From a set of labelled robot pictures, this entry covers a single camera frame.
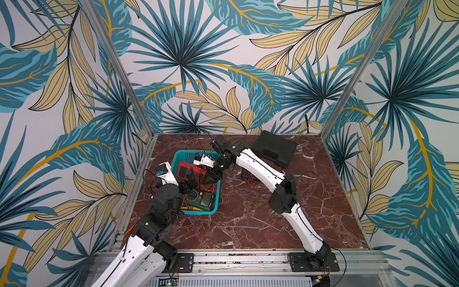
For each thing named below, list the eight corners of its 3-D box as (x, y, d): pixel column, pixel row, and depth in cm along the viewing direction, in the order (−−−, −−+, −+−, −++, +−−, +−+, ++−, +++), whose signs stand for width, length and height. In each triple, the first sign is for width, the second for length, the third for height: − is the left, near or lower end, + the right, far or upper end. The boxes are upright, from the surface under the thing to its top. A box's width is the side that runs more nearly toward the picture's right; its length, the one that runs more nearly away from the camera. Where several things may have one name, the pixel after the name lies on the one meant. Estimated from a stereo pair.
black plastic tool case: (247, 152, 112) (248, 147, 108) (261, 132, 122) (262, 127, 119) (285, 169, 104) (288, 165, 100) (296, 147, 115) (299, 142, 111)
